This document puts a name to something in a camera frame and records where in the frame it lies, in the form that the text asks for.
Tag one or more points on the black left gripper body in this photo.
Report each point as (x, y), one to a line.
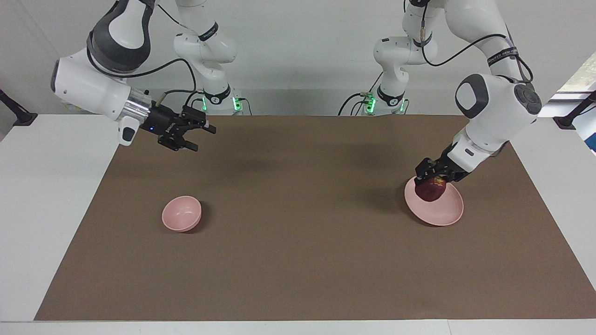
(450, 165)

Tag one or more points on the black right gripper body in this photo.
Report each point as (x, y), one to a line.
(164, 123)

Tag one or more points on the bright window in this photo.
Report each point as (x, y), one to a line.
(582, 77)

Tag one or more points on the red apple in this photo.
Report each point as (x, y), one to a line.
(430, 191)

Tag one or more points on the pink plate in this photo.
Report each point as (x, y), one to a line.
(442, 214)

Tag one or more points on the black clamp stand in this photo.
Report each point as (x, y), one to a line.
(21, 118)
(565, 122)

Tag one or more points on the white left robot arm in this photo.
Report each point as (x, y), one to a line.
(493, 102)

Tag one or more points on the brown table mat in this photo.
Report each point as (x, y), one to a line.
(298, 242)

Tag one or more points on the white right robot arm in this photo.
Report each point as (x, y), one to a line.
(88, 88)

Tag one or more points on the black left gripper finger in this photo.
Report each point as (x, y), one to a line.
(426, 170)
(448, 180)

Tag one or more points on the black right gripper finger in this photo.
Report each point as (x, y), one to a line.
(195, 118)
(174, 142)

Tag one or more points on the pink bowl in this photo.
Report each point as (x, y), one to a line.
(181, 214)

